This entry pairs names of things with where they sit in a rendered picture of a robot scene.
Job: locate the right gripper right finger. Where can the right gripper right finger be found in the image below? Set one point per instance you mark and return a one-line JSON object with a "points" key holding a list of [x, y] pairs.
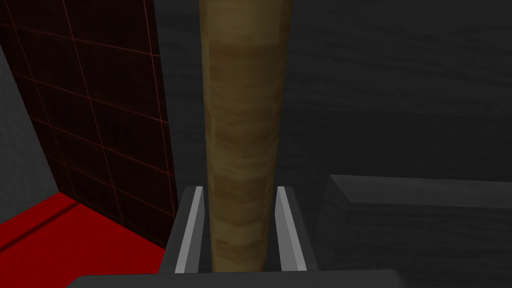
{"points": [[291, 236]]}

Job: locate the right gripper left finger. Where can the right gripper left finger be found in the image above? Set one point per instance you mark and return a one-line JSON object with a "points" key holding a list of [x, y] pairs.
{"points": [[188, 236]]}

